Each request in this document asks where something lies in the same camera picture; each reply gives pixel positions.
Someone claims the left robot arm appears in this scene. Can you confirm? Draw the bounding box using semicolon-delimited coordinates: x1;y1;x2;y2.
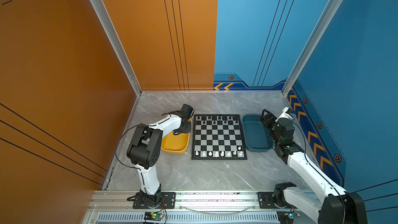
126;104;194;208

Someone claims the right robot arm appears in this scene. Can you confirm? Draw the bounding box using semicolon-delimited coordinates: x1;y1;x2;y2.
260;107;368;224

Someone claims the black white chess board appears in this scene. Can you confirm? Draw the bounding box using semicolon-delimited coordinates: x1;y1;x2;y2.
191;114;247;161

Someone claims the right circuit board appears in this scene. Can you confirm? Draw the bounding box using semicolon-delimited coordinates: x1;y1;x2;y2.
277;212;300;224

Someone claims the left green circuit board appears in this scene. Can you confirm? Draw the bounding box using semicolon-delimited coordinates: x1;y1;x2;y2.
143;212;166;224

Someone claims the teal plastic tray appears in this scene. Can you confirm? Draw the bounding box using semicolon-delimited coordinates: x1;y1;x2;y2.
243;114;273;152

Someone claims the yellow plastic tray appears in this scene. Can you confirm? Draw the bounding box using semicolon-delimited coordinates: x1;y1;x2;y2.
161;132;190;155

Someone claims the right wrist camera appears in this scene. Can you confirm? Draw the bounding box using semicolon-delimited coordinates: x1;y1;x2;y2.
276;107;296;122

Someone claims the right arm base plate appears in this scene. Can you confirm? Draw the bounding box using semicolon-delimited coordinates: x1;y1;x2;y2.
257;191;291;209

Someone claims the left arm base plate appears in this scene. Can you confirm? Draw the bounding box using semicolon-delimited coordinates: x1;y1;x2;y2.
133;191;176;209

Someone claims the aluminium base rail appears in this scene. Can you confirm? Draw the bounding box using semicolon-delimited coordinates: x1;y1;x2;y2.
86;189;349;212

